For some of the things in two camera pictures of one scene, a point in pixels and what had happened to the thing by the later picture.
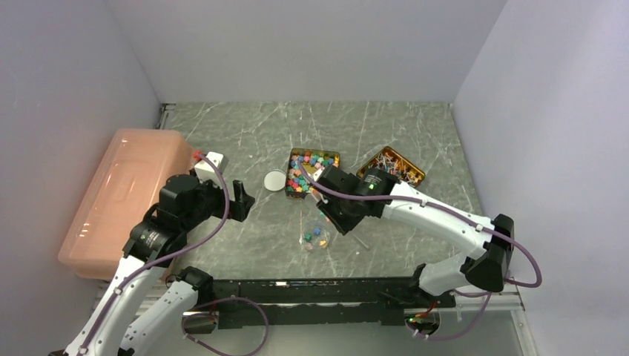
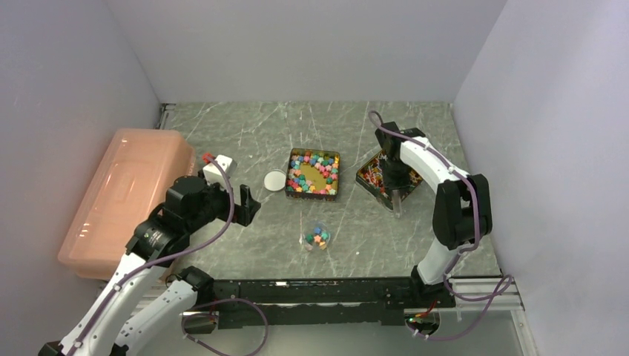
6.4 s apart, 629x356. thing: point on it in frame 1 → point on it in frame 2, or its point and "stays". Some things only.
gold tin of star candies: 297,185 stays
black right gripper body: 338,213 → 397,174
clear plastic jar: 316,235 stays
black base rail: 242,303 stays
